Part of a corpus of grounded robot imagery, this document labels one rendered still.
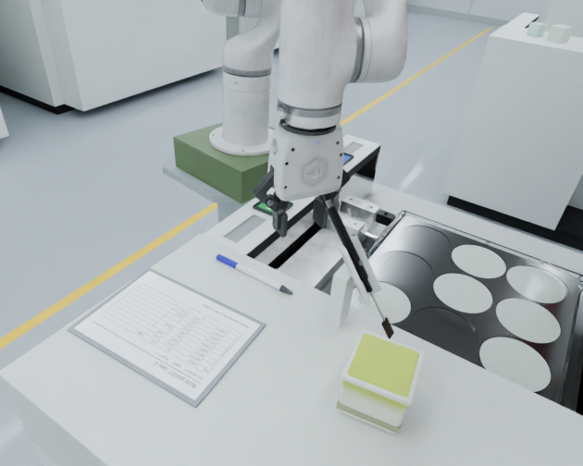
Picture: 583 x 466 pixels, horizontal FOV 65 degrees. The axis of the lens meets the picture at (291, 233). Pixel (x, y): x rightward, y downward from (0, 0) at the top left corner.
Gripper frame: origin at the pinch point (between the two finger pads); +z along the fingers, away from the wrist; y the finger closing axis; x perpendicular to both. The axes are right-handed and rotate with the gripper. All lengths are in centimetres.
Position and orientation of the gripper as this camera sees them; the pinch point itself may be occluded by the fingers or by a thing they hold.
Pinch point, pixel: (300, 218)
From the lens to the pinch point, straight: 69.8
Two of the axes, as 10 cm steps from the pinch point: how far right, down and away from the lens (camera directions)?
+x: -4.4, -5.3, 7.3
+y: 9.0, -2.1, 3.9
